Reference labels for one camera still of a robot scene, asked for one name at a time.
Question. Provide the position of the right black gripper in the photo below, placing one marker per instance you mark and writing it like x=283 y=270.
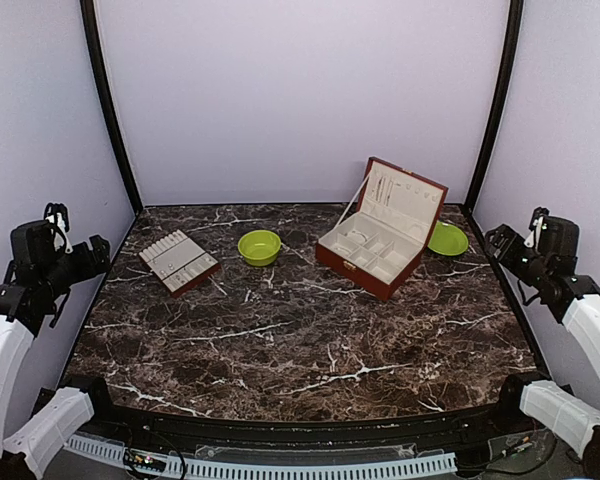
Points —
x=504 y=233

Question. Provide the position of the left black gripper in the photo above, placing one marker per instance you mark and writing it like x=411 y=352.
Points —
x=101 y=265

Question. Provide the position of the red jewelry tray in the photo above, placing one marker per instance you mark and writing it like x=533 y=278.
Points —
x=179 y=262

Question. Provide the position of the red jewelry box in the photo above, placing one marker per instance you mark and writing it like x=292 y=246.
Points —
x=380 y=238

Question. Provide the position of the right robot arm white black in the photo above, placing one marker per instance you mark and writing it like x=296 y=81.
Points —
x=546 y=260

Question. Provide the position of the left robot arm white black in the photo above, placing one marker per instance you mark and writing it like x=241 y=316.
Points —
x=36 y=286

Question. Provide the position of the green plate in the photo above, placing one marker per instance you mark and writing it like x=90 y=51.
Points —
x=448 y=240

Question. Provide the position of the green bowl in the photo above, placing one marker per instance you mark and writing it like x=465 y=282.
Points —
x=259 y=248

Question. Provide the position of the small circuit board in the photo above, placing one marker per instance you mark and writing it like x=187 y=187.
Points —
x=136 y=460

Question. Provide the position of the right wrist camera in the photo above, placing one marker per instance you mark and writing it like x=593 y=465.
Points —
x=536 y=227

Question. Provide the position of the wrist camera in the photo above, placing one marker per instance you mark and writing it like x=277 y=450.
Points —
x=536 y=227
x=58 y=216

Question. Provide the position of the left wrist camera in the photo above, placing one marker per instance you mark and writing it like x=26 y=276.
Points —
x=58 y=216

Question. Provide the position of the white slotted cable duct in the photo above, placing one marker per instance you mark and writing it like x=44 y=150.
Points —
x=236 y=463

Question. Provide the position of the right black frame post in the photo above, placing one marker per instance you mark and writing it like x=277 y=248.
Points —
x=504 y=74

